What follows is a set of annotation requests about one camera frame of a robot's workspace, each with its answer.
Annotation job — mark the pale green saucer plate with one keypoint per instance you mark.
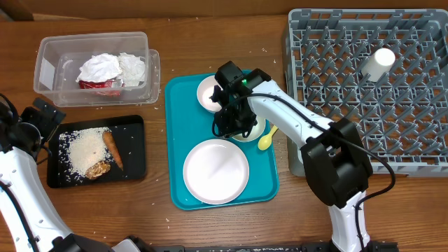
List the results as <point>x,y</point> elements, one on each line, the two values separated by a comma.
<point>256,131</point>

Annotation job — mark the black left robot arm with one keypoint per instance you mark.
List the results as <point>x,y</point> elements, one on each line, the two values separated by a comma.
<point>26,208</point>

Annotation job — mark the orange carrot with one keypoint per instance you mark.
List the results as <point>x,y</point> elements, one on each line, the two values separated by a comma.
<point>113,149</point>

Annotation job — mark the black plastic tray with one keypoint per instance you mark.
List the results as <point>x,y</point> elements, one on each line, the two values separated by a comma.
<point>128,133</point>

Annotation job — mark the grey dishwasher rack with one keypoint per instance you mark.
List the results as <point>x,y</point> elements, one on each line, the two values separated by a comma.
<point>403,116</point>

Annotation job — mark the brown food scrap chunk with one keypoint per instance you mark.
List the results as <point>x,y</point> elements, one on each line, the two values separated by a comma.
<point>97,170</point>

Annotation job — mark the teal plastic serving tray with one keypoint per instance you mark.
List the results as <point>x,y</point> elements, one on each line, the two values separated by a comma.
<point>189,124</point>

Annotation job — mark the large white plate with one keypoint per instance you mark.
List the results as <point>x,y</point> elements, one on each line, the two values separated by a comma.
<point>216,171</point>

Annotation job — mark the white paper napkin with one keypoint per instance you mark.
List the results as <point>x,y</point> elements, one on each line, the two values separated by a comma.
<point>133,69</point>

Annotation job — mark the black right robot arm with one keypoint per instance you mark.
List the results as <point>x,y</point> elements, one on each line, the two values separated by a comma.
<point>332,154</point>

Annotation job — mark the small white cup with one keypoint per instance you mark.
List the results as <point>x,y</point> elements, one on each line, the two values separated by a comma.
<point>378,64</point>

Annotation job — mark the red foil snack wrapper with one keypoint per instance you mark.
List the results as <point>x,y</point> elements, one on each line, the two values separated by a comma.
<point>101,85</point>

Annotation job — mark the pile of rice grains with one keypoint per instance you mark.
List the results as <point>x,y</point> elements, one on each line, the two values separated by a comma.
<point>81,149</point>

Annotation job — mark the medium white plate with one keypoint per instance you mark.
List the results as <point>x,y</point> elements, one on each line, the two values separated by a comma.
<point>204,92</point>

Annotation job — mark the clear plastic bin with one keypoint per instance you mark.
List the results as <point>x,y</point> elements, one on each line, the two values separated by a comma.
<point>60,59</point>

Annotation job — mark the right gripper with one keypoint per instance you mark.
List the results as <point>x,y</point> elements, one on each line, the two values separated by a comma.
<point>228,129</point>

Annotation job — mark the yellow plastic spoon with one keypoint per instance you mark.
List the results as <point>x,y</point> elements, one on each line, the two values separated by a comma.
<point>266,141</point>

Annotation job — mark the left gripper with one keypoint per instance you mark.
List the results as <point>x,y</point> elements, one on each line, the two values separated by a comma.
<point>47,125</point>

